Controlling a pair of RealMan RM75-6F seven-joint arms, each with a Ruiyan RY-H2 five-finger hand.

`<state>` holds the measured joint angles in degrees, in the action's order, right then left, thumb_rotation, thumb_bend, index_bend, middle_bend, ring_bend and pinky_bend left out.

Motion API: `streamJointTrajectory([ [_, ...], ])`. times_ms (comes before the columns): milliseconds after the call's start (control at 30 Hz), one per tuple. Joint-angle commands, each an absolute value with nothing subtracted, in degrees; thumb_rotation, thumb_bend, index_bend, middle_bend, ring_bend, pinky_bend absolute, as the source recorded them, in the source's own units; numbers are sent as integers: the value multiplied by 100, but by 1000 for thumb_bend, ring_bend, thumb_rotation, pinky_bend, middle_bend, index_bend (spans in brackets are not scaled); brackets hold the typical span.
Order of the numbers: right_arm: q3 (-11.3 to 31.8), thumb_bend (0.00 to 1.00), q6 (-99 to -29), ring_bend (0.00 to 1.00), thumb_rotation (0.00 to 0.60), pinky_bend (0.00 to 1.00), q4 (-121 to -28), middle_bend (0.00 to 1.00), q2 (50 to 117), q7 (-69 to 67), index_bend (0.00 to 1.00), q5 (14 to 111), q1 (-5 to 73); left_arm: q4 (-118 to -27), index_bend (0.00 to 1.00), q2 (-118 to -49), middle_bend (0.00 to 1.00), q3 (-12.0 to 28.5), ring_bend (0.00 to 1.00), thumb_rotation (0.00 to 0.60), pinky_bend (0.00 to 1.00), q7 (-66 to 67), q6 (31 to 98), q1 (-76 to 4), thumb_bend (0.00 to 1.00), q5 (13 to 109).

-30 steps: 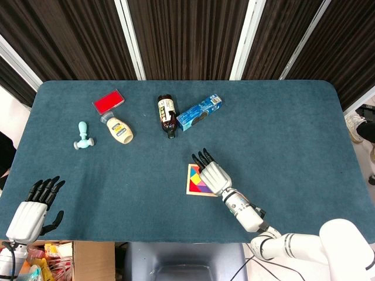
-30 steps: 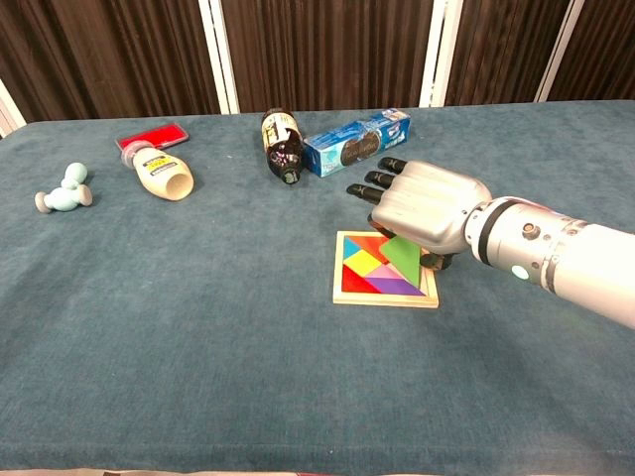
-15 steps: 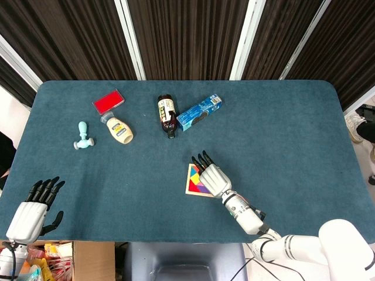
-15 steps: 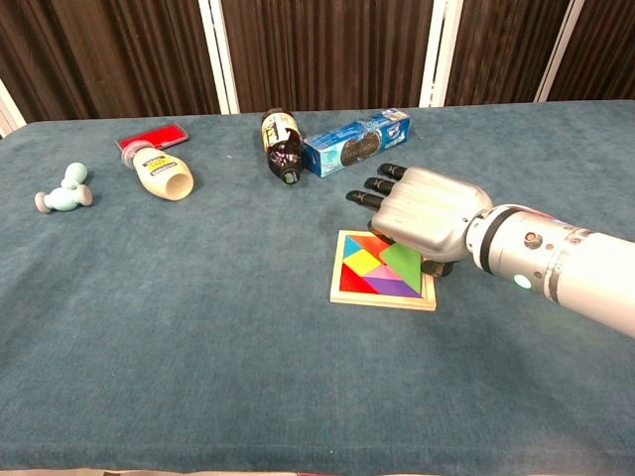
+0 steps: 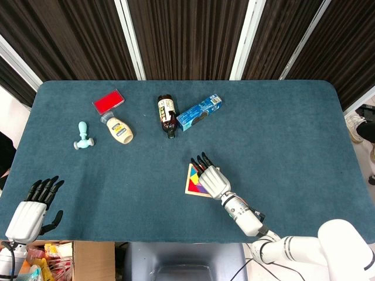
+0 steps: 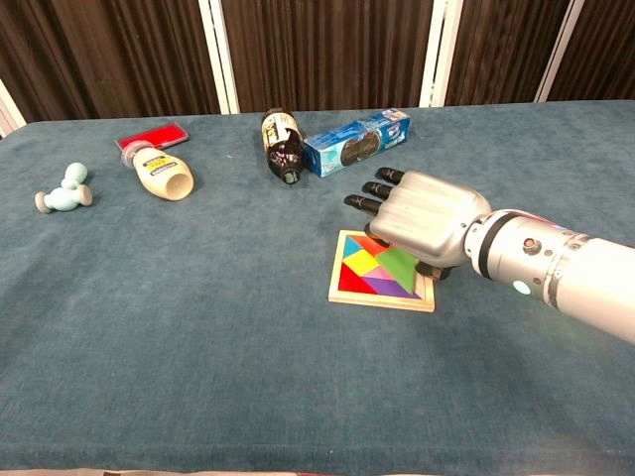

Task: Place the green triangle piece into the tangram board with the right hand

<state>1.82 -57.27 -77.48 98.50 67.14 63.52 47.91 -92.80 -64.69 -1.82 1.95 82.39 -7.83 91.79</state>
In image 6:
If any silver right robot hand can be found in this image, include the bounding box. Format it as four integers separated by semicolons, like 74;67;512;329
343;167;493;283

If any green wooden triangle piece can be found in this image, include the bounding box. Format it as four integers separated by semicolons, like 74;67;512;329
375;246;420;295

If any orange tangram triangle piece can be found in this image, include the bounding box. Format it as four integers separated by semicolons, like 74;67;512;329
357;234;394;255

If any yellow square tangram piece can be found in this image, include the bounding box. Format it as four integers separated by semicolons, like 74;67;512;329
343;247;386;276

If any purple parallelogram tangram piece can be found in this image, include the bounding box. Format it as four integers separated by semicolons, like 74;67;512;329
363;276;423;300

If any red tangram triangle piece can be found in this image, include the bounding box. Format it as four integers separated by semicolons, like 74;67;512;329
339;262;381;295

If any wooden tangram puzzle tray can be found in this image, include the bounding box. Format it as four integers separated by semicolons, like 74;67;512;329
327;228;438;313

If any blue cookie box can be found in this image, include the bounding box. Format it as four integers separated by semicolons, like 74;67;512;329
303;108;413;179

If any dark glass bottle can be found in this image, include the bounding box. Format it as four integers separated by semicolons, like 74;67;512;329
260;108;306;185

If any brown pleated screen panel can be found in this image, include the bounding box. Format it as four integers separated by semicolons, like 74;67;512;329
535;0;635;104
436;0;576;108
0;0;223;123
210;0;447;115

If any teal velvet tablecloth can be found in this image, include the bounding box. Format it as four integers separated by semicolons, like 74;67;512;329
0;98;635;472

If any cream mayonnaise squeeze bottle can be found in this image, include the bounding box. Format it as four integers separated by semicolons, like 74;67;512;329
120;140;195;202

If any flat red case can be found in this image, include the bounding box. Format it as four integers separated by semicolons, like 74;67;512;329
114;122;191;153

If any light blue toy figure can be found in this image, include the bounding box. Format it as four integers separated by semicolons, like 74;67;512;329
34;162;94;215

